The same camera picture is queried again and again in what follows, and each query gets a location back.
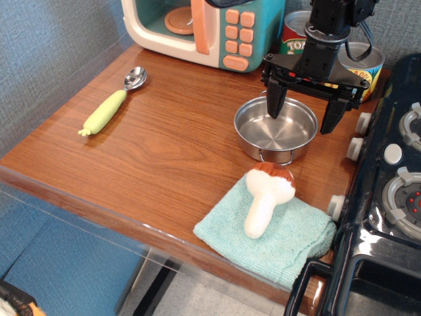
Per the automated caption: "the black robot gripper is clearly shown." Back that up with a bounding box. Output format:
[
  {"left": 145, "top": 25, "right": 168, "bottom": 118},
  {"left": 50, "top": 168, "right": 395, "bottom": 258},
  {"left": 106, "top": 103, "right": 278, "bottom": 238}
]
[{"left": 261, "top": 31, "right": 369, "bottom": 134}]

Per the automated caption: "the green handled metal spoon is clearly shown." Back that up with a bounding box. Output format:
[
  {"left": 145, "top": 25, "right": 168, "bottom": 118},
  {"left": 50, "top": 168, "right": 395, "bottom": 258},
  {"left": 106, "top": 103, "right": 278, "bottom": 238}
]
[{"left": 78, "top": 66, "right": 147, "bottom": 137}]

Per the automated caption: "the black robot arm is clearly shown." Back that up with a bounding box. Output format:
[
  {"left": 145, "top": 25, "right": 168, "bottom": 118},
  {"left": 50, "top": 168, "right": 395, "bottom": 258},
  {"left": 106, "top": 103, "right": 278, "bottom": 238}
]
[{"left": 261, "top": 1, "right": 376, "bottom": 134}]

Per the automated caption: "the round metal pot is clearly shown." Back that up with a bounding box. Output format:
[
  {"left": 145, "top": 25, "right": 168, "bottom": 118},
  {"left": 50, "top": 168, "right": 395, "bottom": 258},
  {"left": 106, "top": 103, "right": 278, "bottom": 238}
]
[{"left": 234, "top": 95, "right": 318, "bottom": 165}]

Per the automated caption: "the tomato sauce can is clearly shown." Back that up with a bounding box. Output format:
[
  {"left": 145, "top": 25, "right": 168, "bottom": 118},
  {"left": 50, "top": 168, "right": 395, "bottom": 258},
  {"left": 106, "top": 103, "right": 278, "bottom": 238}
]
[{"left": 280, "top": 11, "right": 310, "bottom": 55}]

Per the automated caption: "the pineapple slices can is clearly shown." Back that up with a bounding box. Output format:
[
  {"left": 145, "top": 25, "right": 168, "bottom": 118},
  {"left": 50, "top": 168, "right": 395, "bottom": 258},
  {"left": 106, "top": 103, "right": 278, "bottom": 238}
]
[{"left": 323, "top": 41, "right": 385, "bottom": 103}]

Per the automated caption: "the teal toy microwave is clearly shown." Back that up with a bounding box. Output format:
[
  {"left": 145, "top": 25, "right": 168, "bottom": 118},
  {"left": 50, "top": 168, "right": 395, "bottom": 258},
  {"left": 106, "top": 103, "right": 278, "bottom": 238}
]
[{"left": 122, "top": 1, "right": 285, "bottom": 73}]

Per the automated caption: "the plush white mushroom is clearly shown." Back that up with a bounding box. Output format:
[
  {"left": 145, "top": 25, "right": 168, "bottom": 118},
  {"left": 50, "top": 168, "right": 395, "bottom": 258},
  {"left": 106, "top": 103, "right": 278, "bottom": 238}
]
[{"left": 244, "top": 162, "right": 296, "bottom": 239}]

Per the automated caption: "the light teal cloth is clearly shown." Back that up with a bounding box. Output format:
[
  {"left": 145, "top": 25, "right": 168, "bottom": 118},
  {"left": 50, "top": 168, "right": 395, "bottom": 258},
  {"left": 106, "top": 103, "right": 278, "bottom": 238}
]
[{"left": 193, "top": 177, "right": 336, "bottom": 290}]

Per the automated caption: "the orange plate in microwave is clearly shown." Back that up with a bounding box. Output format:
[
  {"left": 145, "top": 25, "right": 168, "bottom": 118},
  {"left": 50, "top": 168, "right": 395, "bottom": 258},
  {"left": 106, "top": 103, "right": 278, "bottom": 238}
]
[{"left": 164, "top": 6, "right": 193, "bottom": 36}]

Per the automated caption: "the black toy stove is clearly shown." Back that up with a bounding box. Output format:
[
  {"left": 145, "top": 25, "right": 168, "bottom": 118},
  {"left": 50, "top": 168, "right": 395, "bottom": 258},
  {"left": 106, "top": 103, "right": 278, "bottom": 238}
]
[{"left": 285, "top": 53, "right": 420, "bottom": 315}]

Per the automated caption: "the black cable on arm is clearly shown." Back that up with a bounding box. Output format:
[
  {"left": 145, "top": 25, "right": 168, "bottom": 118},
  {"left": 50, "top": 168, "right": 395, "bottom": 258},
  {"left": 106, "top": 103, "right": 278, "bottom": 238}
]
[{"left": 343, "top": 20, "right": 374, "bottom": 63}]

